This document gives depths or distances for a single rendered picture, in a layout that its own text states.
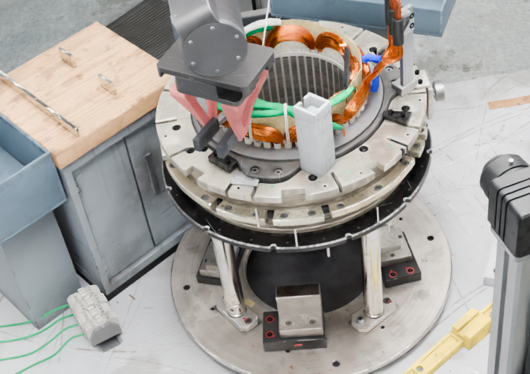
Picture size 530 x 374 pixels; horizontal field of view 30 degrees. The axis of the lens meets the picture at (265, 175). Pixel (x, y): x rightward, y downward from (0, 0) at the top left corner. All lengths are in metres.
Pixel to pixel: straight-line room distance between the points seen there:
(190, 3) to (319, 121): 0.24
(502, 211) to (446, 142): 0.94
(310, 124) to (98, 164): 0.36
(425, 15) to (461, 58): 1.64
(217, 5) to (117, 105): 0.43
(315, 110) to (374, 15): 0.37
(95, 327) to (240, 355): 0.20
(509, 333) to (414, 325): 0.59
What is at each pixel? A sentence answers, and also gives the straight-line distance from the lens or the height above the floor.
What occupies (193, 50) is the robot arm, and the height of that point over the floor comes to 1.34.
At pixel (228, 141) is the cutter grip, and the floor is 1.18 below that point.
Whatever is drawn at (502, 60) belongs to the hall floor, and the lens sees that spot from 3.00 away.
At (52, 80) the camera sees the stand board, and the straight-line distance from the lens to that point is 1.33.
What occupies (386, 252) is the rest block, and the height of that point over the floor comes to 0.83.
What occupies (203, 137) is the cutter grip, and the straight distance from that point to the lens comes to 1.02.
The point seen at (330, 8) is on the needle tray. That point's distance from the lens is 1.40.
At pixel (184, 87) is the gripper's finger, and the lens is 0.98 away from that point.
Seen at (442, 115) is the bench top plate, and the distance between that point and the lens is 1.62.
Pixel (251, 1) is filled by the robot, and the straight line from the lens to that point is 1.63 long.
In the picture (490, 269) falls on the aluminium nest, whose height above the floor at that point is 0.80.
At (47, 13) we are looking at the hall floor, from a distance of 3.47.
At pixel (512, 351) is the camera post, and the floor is 1.25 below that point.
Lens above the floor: 1.84
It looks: 44 degrees down
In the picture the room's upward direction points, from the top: 9 degrees counter-clockwise
